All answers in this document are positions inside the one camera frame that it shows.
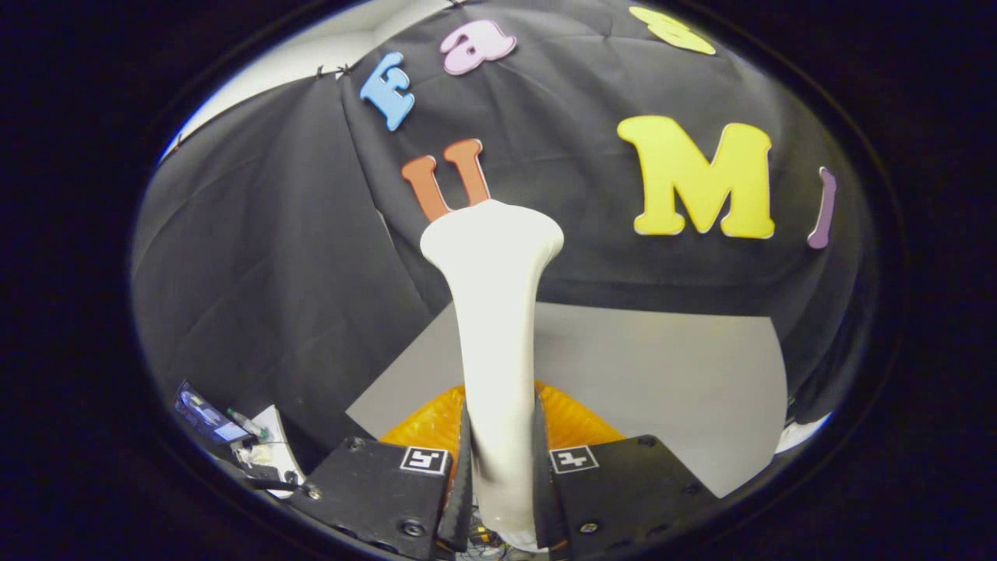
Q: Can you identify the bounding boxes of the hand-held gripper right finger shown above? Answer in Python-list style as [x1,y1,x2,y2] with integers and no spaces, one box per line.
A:
[532,382,717,560]

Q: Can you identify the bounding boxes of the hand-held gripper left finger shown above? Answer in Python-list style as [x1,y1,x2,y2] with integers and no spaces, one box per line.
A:
[284,382,474,561]

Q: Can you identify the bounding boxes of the white paper sheet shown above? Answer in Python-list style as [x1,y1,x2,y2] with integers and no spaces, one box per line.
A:
[232,404,306,499]

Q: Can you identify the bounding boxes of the black backdrop cloth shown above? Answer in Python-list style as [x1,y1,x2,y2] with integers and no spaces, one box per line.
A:
[131,0,865,476]

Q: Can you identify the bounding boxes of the white garment steamer head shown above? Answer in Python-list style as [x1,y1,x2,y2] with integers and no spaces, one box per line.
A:
[421,199,565,552]

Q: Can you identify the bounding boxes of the grey cabinet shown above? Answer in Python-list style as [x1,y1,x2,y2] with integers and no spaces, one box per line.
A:
[345,300,789,499]

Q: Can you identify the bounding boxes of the row of small black clips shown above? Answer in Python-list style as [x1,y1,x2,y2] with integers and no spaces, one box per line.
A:
[173,62,351,149]

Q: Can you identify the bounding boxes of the green marker pen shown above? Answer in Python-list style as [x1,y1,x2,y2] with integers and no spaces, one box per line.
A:
[226,408,270,439]

